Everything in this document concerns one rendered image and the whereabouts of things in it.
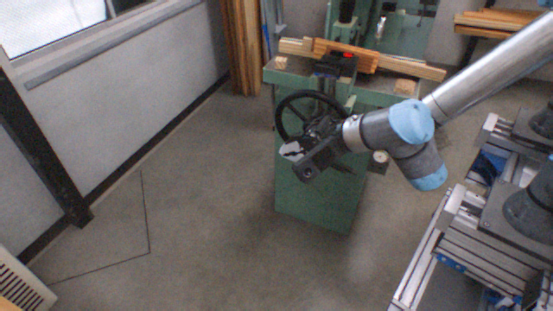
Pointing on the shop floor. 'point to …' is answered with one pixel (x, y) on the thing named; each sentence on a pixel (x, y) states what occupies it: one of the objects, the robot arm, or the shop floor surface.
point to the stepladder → (272, 35)
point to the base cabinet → (318, 187)
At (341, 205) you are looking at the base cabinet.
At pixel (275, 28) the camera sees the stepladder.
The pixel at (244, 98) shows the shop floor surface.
